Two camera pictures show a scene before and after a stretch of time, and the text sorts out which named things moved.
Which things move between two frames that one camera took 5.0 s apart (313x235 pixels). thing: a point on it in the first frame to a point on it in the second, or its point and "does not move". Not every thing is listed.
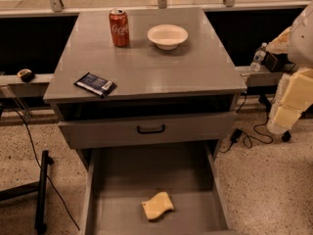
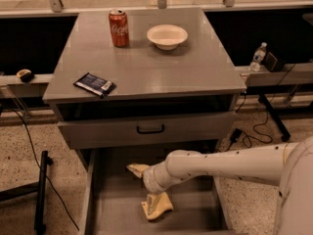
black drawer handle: (151, 131) does not move
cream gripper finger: (299, 91) to (151, 201)
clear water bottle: (258, 57) does not move
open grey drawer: (118, 179) does not move
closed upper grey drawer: (173, 129) does not move
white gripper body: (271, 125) to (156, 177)
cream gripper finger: (287, 117) to (138, 168)
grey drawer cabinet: (143, 78) does not move
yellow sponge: (156, 206) does not move
